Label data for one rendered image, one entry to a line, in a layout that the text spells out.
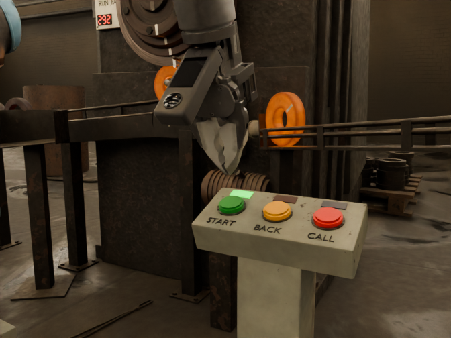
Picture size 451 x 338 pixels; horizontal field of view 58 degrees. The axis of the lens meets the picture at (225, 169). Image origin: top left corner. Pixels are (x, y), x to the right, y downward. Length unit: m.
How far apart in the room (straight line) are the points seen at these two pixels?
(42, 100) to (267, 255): 3.84
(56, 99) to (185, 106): 3.82
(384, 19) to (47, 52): 7.96
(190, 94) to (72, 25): 10.46
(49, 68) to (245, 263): 10.98
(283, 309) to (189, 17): 0.41
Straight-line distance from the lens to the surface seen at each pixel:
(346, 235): 0.56
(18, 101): 2.17
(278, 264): 0.60
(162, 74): 1.56
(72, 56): 10.87
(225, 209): 0.62
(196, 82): 0.50
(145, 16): 1.52
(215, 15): 0.52
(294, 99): 1.16
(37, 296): 1.81
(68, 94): 4.30
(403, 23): 7.47
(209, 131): 0.58
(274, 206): 0.61
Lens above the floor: 0.77
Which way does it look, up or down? 10 degrees down
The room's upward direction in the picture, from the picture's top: straight up
